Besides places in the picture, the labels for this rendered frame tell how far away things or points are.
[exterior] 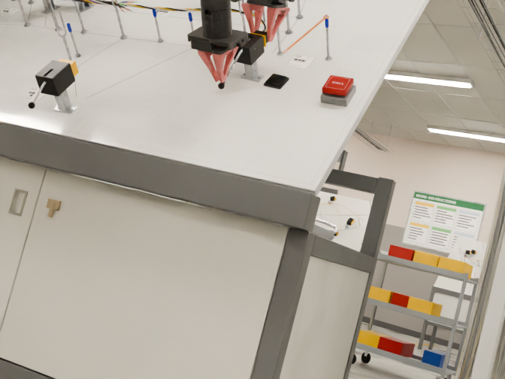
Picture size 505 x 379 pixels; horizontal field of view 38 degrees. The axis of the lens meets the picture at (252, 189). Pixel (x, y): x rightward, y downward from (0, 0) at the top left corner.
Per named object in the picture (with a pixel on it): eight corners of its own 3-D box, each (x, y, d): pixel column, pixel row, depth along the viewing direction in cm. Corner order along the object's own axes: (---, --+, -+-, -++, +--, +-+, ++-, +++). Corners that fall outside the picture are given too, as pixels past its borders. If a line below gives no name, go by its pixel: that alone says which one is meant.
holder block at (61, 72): (30, 131, 151) (15, 91, 145) (65, 98, 159) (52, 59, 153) (48, 135, 149) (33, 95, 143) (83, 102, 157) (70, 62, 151)
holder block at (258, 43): (234, 62, 154) (231, 44, 151) (247, 48, 157) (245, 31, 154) (251, 65, 152) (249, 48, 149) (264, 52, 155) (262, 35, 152)
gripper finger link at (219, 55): (212, 71, 151) (209, 27, 146) (241, 77, 148) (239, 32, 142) (192, 83, 146) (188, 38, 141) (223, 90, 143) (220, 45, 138)
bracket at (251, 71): (240, 77, 158) (237, 57, 155) (246, 72, 159) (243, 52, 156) (258, 82, 156) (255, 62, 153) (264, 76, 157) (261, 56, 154)
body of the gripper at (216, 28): (205, 32, 147) (203, -4, 143) (249, 41, 142) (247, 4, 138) (186, 43, 142) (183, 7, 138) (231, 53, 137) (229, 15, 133)
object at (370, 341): (452, 390, 631) (482, 268, 639) (439, 394, 587) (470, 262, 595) (347, 356, 678) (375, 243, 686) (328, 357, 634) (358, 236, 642)
